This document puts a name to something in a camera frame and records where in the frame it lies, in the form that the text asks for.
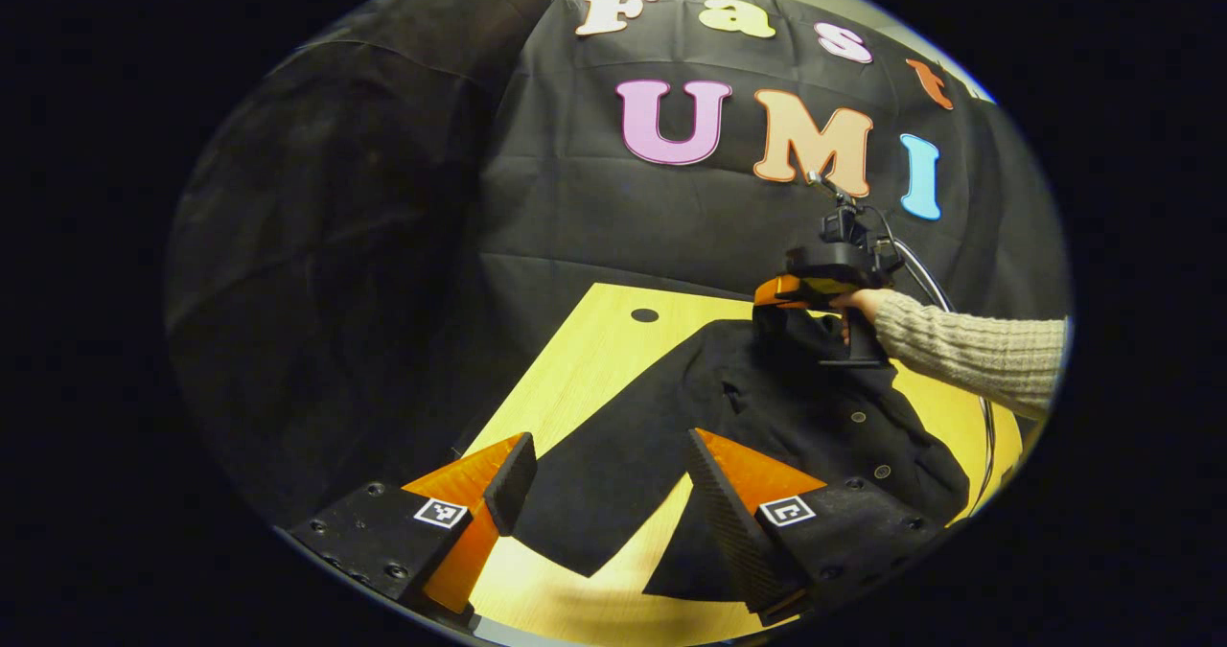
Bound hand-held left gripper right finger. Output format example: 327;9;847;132
683;427;946;627

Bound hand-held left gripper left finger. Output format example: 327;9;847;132
288;431;539;629

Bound black buttoned garment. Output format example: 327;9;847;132
508;307;971;602

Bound black backdrop cloth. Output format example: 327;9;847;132
165;0;1070;533

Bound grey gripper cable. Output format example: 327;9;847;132
858;204;1000;519

